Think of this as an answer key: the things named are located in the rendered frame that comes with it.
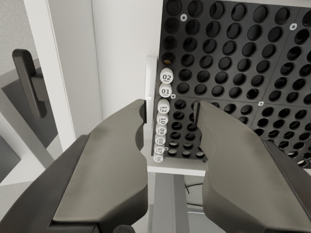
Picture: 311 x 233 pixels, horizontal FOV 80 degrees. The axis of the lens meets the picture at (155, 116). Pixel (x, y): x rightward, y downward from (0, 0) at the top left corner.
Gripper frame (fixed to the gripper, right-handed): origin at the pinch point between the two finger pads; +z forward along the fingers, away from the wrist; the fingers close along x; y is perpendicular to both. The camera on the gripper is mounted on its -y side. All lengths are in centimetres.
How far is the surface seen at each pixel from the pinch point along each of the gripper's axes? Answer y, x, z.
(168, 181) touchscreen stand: 90, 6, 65
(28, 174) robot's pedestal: 34, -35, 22
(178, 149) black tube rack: 10.3, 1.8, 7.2
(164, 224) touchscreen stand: 92, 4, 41
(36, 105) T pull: 3.9, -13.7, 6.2
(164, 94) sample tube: 2.2, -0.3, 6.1
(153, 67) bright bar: 1.6, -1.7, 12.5
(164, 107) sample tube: 3.6, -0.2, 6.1
